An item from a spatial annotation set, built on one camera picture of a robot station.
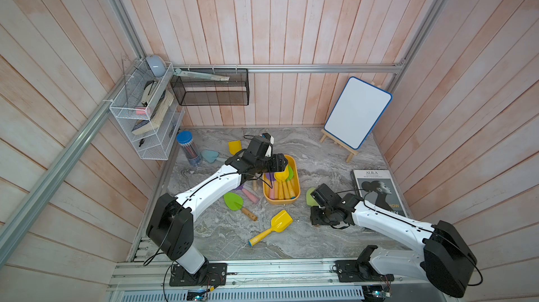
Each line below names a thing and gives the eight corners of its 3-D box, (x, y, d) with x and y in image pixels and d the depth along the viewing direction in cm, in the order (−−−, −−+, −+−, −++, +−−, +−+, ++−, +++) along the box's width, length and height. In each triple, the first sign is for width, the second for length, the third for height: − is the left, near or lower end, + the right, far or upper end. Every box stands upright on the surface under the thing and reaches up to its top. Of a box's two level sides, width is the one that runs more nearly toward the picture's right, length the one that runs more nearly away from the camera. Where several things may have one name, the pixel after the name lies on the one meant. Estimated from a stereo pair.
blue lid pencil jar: (190, 168, 105) (178, 145, 90) (188, 157, 109) (176, 132, 95) (202, 164, 106) (192, 141, 91) (199, 153, 111) (189, 129, 96)
